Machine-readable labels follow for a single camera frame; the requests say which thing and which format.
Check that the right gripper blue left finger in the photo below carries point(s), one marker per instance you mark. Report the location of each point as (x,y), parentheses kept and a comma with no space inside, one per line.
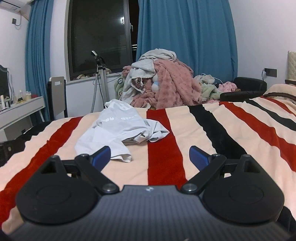
(91,167)

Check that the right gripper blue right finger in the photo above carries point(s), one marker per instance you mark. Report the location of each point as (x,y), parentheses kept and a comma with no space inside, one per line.
(209,167)

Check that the white t-shirt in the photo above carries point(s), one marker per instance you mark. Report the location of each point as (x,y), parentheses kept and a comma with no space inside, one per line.
(117,126)

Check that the grey folding chair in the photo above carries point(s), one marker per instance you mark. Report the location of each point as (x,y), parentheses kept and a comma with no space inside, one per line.
(56,91)

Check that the striped fleece blanket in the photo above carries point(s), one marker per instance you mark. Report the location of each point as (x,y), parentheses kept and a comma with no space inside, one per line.
(263,127)

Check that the light green garment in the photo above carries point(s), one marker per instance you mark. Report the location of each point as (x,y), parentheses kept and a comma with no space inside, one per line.
(209,90)

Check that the small pink garment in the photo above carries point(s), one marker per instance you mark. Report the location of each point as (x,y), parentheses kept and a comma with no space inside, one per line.
(227,87)

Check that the pink fluffy blanket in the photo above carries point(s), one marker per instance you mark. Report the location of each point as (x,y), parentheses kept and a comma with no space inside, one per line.
(175,86)

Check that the black armchair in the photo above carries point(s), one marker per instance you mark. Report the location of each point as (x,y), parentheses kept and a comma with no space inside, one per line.
(249,88)

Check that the white desk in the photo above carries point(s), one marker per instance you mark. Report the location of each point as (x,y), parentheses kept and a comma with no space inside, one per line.
(16,119)

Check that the grey white hoodie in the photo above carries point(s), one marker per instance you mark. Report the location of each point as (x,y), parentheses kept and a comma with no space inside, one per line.
(141,70)

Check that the right blue curtain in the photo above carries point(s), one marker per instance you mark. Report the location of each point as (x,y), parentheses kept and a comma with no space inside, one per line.
(201,33)

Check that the blue curtain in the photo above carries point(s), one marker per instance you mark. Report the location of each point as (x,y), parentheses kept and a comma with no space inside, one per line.
(37,51)
(201,33)

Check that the quilted cream headboard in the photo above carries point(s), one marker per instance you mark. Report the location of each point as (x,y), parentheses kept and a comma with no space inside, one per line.
(291,65)

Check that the dark window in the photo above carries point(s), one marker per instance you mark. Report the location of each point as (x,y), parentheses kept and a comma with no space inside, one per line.
(109,28)

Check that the left blue curtain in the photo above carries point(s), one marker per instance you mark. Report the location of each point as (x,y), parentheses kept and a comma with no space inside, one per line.
(37,51)

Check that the white air conditioner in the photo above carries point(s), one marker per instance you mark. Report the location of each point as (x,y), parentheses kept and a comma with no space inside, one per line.
(22,7)

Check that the camera tripod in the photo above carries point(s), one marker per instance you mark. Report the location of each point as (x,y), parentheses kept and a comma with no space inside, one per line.
(100,80)

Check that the black wall socket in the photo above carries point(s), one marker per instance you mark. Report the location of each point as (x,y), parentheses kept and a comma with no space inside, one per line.
(271,72)

